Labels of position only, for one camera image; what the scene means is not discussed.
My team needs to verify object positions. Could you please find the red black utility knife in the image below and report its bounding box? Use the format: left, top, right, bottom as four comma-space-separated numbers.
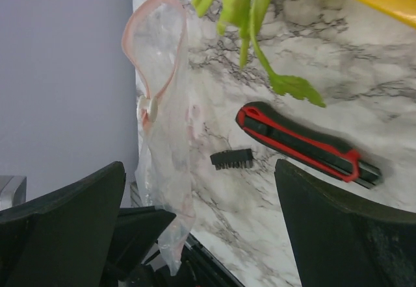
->
235, 101, 382, 189

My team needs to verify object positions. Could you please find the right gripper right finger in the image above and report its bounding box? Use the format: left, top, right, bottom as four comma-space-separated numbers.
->
275, 159, 415, 286

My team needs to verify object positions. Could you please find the green celery stalk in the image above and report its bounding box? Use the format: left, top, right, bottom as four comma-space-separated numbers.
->
191, 0, 326, 108

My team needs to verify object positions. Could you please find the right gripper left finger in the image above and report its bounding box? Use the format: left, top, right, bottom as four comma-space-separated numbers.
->
1, 162, 125, 286

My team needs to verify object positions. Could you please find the clear zip top bag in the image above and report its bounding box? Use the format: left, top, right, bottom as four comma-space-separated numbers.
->
122, 0, 195, 276

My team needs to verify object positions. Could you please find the black bit holder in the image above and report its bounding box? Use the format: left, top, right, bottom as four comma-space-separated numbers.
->
210, 149, 254, 170

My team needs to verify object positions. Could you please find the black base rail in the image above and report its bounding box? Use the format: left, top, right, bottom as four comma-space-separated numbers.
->
99, 206, 243, 286

